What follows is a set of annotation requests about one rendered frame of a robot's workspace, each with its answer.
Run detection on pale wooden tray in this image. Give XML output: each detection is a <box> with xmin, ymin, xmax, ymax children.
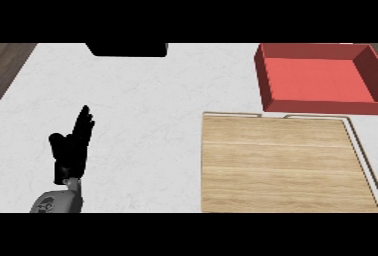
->
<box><xmin>199</xmin><ymin>111</ymin><xmax>378</xmax><ymax>214</ymax></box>

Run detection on red open box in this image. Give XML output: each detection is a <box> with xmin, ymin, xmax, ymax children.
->
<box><xmin>252</xmin><ymin>43</ymin><xmax>378</xmax><ymax>116</ymax></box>

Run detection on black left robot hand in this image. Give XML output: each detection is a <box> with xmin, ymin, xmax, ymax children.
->
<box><xmin>47</xmin><ymin>104</ymin><xmax>96</xmax><ymax>186</ymax></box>

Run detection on black appliance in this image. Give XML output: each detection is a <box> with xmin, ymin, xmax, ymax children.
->
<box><xmin>84</xmin><ymin>43</ymin><xmax>170</xmax><ymax>58</ymax></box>

